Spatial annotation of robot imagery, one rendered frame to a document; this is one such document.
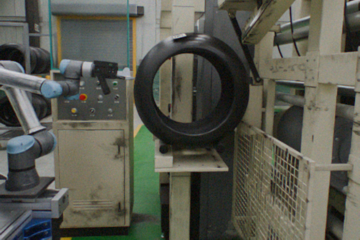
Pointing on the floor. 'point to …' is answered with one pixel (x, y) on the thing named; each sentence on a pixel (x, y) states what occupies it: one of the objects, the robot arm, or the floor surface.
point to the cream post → (181, 97)
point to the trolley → (46, 106)
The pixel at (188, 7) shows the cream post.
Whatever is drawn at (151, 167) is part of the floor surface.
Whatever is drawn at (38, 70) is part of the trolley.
